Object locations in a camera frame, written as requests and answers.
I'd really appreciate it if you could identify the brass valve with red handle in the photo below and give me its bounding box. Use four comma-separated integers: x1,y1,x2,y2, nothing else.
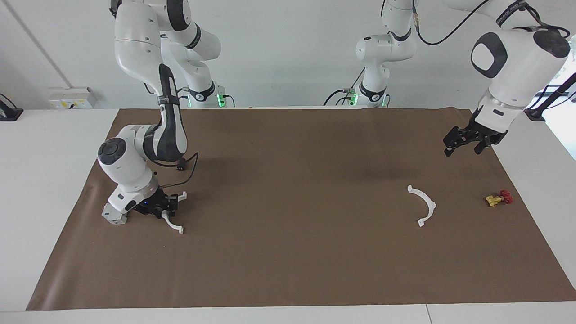
485,189,514,207

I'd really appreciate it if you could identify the black clamp base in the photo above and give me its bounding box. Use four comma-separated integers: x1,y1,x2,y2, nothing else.
0,93,24,121

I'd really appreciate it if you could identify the black stand with pole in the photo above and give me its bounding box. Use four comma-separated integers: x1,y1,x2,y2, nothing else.
524,72,576,122

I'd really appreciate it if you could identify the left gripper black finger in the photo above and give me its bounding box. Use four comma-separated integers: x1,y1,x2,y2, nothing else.
443,127,466,157
474,139,504,155

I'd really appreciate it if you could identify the white half ring pipe clamp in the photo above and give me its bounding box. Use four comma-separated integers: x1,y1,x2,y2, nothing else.
407,185,437,227
161,191,188,235

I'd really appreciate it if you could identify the grey circuit breaker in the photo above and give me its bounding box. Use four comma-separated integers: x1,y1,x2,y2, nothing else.
102,202,130,225

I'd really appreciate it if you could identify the white wall socket box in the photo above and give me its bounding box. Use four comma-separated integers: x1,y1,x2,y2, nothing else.
49,87,96,110

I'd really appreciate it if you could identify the brown paper mat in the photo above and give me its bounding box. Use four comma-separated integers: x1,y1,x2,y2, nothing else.
26,107,576,311

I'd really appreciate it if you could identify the black base cable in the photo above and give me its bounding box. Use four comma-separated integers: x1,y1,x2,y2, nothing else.
324,67,365,107
171,87,189,108

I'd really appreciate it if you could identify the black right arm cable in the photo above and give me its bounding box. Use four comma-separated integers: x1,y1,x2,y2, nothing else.
146,152,199,189

